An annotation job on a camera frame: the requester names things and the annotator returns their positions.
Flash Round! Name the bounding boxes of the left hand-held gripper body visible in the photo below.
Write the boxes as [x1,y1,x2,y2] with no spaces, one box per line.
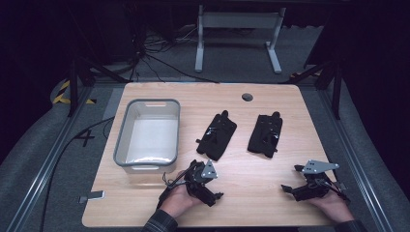
[183,159,220,198]

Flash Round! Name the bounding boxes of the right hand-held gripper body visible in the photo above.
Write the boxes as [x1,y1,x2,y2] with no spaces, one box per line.
[298,159,348,202]

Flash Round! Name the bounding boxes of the black glove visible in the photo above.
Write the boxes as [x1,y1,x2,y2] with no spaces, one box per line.
[247,111,284,160]
[195,109,238,161]

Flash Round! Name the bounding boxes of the white bin with grey rim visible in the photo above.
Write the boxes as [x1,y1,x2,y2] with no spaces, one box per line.
[113,98,182,175]

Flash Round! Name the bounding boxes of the person's left hand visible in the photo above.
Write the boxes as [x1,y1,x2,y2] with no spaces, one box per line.
[159,171,203,219]

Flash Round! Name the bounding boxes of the person's right hand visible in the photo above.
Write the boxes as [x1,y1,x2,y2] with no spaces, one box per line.
[306,192,355,224]

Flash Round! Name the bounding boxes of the black metal stand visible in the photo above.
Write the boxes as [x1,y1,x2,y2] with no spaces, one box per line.
[66,57,130,118]
[283,59,343,120]

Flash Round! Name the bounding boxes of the grey metal tab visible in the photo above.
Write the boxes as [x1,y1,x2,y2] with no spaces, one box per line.
[77,189,106,204]

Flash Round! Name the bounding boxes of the yellow and black floor tape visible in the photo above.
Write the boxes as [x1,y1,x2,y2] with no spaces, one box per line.
[52,80,97,105]

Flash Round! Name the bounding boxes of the left hand-held gripper cable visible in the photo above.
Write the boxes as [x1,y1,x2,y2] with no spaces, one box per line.
[162,171,190,191]

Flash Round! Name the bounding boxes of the hand-held gripper cable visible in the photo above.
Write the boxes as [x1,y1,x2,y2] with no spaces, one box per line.
[162,171,190,191]
[322,180,351,203]

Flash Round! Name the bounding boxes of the right hand-held gripper cable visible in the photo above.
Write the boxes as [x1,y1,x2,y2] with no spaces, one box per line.
[322,180,351,203]

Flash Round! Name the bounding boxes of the aluminium floor rail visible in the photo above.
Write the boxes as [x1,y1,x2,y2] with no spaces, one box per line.
[6,86,95,232]
[317,90,393,232]

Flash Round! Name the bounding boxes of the tangle of floor cables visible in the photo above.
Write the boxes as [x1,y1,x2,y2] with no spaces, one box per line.
[129,25,220,84]

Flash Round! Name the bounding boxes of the black floor cable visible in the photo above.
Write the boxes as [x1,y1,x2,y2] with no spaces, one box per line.
[38,116,115,232]

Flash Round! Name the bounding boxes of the white metal desk frame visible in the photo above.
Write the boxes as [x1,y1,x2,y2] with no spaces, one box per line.
[194,4,287,74]

